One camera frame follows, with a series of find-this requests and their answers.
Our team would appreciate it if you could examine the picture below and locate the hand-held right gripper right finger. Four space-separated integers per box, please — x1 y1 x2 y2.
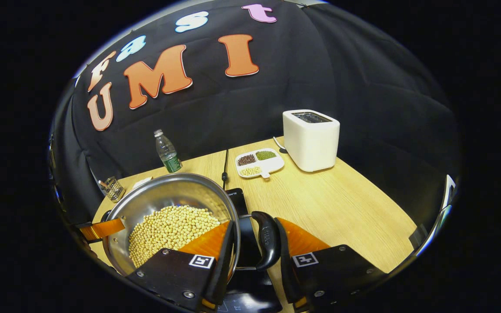
274 217 386 313

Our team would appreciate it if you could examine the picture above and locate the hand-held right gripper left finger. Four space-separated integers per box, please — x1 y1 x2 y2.
125 220 237 313

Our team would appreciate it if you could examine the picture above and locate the black induction cooktop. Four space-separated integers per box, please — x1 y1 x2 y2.
214 188 284 313

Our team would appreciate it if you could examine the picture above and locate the steel pot with black handles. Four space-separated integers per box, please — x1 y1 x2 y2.
101 173 282 279

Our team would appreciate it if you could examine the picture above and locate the pile of yellow soybeans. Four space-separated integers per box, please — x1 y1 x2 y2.
128 205 221 268

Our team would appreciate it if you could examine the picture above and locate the clear plastic water bottle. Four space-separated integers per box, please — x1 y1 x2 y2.
154 129 183 173

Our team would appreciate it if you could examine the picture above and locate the white divided dish with beans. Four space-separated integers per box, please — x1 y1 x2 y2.
235 148 285 179

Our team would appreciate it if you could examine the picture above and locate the white toaster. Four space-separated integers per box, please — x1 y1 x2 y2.
283 110 341 173

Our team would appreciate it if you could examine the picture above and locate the wire mesh utensil holder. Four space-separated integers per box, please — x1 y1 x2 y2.
98 176 126 203

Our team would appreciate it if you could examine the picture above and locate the black power cable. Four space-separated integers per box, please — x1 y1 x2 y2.
222 149 230 190

